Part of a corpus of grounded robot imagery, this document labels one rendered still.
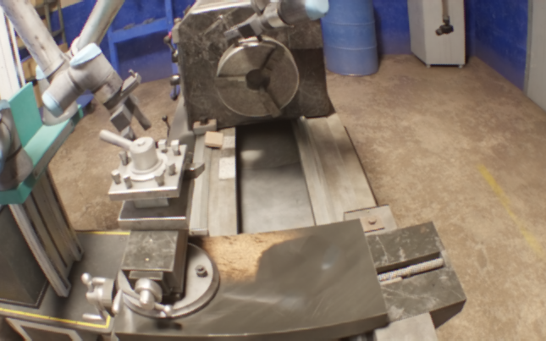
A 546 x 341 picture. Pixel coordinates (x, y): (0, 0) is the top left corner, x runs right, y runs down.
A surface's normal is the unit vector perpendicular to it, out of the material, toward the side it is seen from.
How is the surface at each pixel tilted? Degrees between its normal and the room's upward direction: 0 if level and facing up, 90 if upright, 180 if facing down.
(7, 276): 90
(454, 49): 90
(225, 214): 0
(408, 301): 0
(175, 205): 0
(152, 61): 90
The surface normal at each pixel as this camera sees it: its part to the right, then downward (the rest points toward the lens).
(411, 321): -0.09, -0.85
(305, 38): 0.08, 0.51
